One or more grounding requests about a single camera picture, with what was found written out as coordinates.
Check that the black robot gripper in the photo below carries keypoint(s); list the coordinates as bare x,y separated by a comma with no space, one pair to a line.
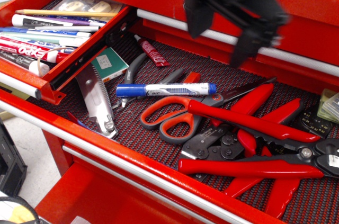
259,20

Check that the blue BIC marker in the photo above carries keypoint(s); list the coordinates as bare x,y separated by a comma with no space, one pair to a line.
168,89

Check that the black red mesh drawer liner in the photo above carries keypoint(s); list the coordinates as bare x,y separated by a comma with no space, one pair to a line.
314,201

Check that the purple pen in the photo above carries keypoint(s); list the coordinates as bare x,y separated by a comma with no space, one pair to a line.
78,21

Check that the small open red drawer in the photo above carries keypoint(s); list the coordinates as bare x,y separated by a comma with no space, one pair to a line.
47,44

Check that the silver pen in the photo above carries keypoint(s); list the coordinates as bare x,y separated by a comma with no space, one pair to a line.
80,28

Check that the small red plastic piece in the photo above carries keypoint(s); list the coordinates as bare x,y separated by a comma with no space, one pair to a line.
193,77

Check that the red threadlocker tube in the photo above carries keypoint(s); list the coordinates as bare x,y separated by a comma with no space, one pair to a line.
151,52

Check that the red and grey scissors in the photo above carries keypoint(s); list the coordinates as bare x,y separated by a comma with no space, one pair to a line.
252,97

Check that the red tool chest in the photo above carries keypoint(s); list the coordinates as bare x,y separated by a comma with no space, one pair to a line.
132,179

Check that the green notebook box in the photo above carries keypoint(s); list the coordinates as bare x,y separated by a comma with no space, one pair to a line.
109,64

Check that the clear plastic parts box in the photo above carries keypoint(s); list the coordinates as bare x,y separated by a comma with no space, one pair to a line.
328,106

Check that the silver utility knife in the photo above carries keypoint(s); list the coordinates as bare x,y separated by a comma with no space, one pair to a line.
97,100

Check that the clear bag of erasers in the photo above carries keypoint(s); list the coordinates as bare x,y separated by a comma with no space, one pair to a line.
97,6

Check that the green white marker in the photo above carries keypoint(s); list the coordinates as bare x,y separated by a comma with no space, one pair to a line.
64,41

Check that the tan rubber band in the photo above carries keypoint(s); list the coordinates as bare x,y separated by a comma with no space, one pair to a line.
55,50

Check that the blue tape piece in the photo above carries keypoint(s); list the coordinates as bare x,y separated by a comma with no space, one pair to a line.
76,121

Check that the yellow wooden pencil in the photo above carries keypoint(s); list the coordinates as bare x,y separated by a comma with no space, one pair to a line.
66,13

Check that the black capped white marker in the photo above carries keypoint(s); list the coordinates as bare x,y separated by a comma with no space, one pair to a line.
21,20

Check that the blue white marker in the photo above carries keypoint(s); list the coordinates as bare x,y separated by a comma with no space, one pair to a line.
49,32

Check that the red Expo marker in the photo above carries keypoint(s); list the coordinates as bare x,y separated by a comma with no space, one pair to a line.
30,50

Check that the black plastic crate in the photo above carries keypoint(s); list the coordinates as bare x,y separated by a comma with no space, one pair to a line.
13,168

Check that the yellow black object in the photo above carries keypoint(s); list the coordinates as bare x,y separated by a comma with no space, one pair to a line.
17,210

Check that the silver closed drawer handle left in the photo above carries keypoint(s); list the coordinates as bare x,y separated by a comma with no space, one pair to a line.
210,34

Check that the silver closed drawer handle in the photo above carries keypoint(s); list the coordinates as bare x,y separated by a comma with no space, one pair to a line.
210,34
300,60

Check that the grey handled flush cutters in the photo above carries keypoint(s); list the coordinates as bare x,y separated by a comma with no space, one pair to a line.
141,71

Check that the silver closed drawer handle right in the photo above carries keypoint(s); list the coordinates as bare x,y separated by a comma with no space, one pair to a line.
300,60

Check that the red handled crimping tool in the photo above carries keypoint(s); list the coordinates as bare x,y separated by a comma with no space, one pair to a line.
222,142

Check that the red handled wire stripper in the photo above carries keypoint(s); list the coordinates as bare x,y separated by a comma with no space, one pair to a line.
271,149

